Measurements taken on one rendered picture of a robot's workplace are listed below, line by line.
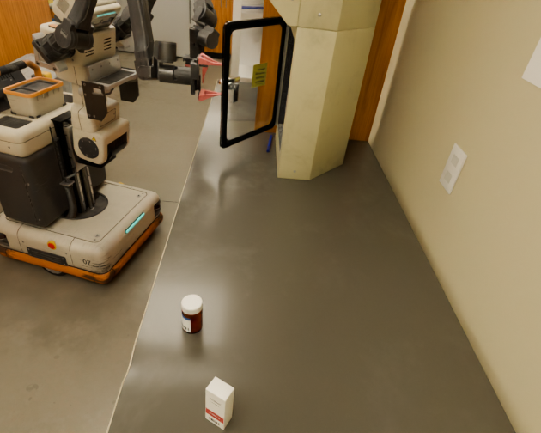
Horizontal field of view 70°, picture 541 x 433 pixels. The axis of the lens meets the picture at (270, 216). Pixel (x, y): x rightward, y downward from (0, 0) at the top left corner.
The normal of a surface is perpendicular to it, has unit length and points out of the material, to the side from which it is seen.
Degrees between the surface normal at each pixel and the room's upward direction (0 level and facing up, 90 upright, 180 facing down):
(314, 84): 90
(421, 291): 0
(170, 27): 90
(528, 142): 90
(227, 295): 0
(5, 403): 0
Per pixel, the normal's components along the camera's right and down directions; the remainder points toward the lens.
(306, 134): 0.01, 0.59
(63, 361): 0.11, -0.80
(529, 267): -0.99, -0.07
